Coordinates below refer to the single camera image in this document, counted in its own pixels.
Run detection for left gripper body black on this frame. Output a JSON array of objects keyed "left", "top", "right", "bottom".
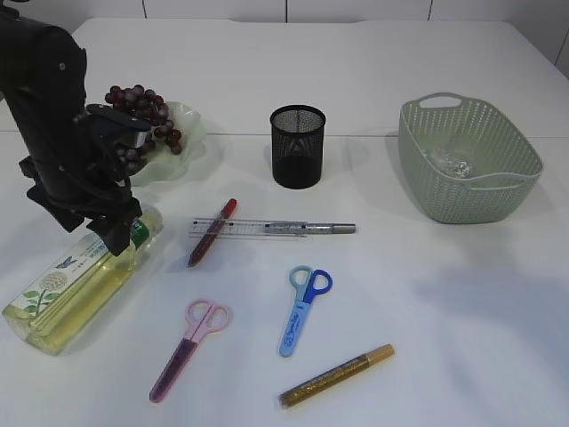
[{"left": 20, "top": 122, "right": 141, "bottom": 231}]

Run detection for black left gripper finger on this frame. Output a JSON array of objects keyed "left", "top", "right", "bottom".
[{"left": 91, "top": 218, "right": 131, "bottom": 256}]

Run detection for yellow tea bottle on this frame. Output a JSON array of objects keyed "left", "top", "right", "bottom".
[{"left": 2, "top": 205, "right": 164, "bottom": 356}]

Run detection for purple grape bunch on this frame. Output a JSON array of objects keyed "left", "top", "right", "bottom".
[{"left": 104, "top": 85, "right": 180, "bottom": 175}]

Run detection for clear plastic sheet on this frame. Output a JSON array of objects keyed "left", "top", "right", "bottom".
[{"left": 426, "top": 146, "right": 475, "bottom": 179}]

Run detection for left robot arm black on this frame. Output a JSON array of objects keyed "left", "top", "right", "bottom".
[{"left": 1, "top": 5, "right": 150, "bottom": 255}]

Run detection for green wavy glass plate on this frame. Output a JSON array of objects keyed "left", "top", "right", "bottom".
[{"left": 130, "top": 101, "right": 206, "bottom": 187}]

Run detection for red marker pen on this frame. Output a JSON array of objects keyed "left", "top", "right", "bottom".
[{"left": 187, "top": 198, "right": 237, "bottom": 268}]

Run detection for clear plastic ruler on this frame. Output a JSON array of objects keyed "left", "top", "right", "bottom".
[{"left": 188, "top": 218, "right": 309, "bottom": 238}]

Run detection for silver glitter marker pen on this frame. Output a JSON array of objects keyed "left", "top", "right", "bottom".
[{"left": 261, "top": 222, "right": 357, "bottom": 236}]

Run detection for black mesh pen holder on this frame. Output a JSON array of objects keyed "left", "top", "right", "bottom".
[{"left": 269, "top": 105, "right": 326, "bottom": 189}]

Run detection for gold glitter marker pen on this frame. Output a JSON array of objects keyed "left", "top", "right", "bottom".
[{"left": 278, "top": 343, "right": 396, "bottom": 408}]

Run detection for green plastic woven basket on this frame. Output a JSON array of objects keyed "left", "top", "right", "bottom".
[{"left": 398, "top": 93, "right": 543, "bottom": 224}]

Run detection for pink purple capped scissors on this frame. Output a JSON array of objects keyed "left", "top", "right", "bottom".
[{"left": 148, "top": 298, "right": 232, "bottom": 403}]

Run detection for blue capped scissors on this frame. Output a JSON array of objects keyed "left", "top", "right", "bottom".
[{"left": 278, "top": 265, "right": 333, "bottom": 358}]

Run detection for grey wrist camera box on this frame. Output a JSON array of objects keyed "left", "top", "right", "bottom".
[{"left": 74, "top": 103, "right": 151, "bottom": 149}]

